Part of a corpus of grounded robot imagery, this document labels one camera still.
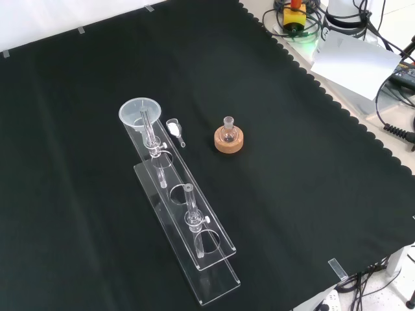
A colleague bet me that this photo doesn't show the clear plastic funnel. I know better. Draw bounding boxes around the clear plastic funnel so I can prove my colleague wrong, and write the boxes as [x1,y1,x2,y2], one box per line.
[118,97,162,156]

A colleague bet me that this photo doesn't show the clear acrylic funnel stand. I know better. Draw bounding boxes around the clear acrylic funnel stand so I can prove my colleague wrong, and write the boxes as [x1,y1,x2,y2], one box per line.
[120,108,242,307]

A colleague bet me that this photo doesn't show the glass weighing funnel with powder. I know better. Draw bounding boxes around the glass weighing funnel with powder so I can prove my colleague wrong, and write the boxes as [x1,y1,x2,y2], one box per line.
[165,118,187,148]

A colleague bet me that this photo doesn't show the small glass round-bottom flask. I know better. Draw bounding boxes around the small glass round-bottom flask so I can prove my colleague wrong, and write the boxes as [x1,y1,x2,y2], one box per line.
[220,116,237,144]

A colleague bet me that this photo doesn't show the black bench cloth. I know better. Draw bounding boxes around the black bench cloth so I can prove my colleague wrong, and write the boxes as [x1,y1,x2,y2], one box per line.
[0,0,415,311]

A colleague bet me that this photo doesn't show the yellow stop button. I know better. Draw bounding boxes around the yellow stop button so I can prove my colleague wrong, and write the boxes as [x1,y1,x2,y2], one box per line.
[282,0,307,34]

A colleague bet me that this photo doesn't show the pale board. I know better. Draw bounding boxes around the pale board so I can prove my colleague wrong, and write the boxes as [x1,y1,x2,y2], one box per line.
[310,30,403,102]

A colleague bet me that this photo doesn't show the white power strip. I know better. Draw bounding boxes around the white power strip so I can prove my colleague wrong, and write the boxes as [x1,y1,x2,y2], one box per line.
[310,289,343,311]

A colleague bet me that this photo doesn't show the black box with yellow label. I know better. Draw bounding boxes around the black box with yellow label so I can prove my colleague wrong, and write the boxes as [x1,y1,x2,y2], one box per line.
[390,61,415,89]

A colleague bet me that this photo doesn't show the cork ring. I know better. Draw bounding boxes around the cork ring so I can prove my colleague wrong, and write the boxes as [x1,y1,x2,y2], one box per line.
[213,126,244,157]

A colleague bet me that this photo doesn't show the black looped cable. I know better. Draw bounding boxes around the black looped cable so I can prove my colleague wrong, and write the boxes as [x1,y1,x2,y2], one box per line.
[261,6,325,40]

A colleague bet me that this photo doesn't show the black coiled cable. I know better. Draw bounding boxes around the black coiled cable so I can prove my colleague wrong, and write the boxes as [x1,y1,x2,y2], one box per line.
[375,73,415,146]

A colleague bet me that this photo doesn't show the black cable bundle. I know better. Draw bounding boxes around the black cable bundle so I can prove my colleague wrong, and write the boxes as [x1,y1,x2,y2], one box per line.
[337,255,415,311]

